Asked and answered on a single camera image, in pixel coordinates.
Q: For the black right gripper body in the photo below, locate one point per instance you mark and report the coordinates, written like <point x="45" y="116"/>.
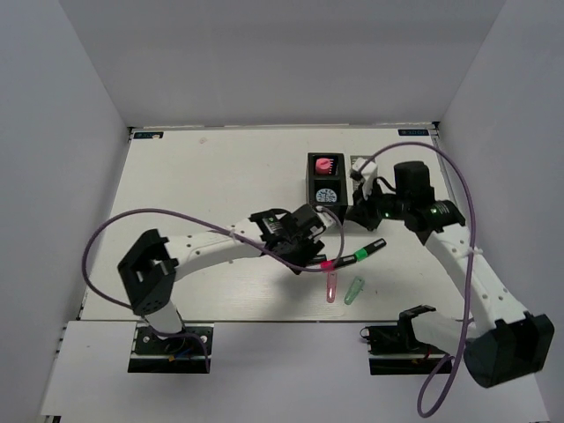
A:
<point x="376" y="207"/>

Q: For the black organizer container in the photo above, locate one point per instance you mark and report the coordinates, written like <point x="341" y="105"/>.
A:
<point x="337" y="182"/>

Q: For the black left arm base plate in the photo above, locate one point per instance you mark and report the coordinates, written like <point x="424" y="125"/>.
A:
<point x="150" y="354"/>

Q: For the left blue table label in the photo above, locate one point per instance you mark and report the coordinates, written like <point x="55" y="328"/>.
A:
<point x="148" y="135"/>

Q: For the white slotted organizer container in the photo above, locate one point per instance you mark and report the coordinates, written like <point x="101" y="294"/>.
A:
<point x="354" y="195"/>

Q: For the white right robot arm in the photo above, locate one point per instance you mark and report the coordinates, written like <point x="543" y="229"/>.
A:
<point x="505" y="341"/>

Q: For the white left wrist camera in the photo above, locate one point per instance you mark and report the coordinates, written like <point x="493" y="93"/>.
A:
<point x="329" y="218"/>

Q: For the right blue table label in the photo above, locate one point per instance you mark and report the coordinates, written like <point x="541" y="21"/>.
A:
<point x="413" y="132"/>

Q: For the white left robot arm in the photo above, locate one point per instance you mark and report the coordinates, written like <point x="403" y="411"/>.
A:
<point x="155" y="262"/>

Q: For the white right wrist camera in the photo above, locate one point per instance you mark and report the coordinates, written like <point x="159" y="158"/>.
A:
<point x="363" y="174"/>

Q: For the orange cap black highlighter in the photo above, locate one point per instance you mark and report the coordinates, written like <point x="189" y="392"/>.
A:
<point x="319" y="259"/>

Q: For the pink cap black highlighter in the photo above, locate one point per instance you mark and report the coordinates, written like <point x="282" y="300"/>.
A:
<point x="332" y="265"/>

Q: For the green cap black highlighter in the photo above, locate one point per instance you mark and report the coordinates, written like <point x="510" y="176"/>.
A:
<point x="369" y="249"/>

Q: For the blue table label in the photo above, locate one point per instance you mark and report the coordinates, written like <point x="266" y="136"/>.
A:
<point x="148" y="135"/>
<point x="413" y="132"/>

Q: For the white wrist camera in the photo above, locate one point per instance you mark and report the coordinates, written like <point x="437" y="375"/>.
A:
<point x="363" y="174"/>
<point x="329" y="218"/>

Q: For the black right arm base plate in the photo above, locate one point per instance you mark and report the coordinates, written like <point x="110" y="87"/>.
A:
<point x="388" y="355"/>

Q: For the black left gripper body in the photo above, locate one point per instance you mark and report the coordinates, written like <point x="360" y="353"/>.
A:
<point x="302" y="250"/>

